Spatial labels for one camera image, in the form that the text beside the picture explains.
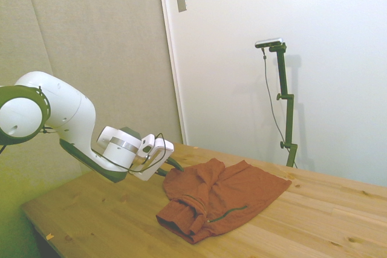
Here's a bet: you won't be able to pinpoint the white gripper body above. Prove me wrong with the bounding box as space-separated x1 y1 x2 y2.
129 138 175 182

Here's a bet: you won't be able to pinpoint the rust orange shorts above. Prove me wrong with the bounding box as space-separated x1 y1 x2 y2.
155 157 293 245

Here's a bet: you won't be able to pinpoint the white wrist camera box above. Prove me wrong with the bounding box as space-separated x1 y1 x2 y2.
140 133 158 154

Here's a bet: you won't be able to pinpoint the white door frame trim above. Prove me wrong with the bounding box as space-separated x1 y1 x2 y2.
155 0 189 146

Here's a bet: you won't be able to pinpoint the dark green camera stand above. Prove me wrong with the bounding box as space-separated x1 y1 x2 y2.
268 42 299 169

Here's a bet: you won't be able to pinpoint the silver camera on stand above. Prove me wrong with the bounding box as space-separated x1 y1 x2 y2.
255 37 285 50

